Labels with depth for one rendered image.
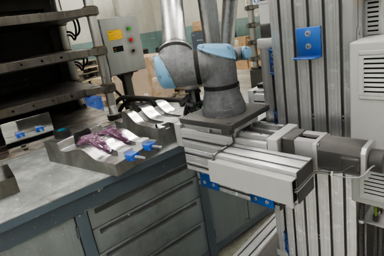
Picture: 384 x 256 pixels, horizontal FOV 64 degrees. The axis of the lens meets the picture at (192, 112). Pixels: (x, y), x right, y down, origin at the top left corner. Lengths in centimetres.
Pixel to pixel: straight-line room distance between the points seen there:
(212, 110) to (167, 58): 22
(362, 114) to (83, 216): 109
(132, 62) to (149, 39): 818
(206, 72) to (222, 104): 11
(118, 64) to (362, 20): 170
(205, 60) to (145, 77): 450
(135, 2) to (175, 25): 929
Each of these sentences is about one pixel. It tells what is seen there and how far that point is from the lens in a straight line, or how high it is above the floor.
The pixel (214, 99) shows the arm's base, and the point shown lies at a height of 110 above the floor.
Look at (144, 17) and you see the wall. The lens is 1052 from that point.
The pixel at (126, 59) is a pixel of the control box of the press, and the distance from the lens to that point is 234.
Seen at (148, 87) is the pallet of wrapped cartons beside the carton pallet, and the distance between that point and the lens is 548.
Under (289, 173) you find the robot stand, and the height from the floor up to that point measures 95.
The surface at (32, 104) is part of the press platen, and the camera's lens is 209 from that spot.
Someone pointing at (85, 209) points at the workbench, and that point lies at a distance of 141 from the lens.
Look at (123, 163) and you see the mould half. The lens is 131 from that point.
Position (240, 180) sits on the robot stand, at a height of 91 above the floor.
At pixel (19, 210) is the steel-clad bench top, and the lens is 131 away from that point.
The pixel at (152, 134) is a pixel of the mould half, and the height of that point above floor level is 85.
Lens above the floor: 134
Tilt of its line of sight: 16 degrees down
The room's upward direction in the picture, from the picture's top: 9 degrees counter-clockwise
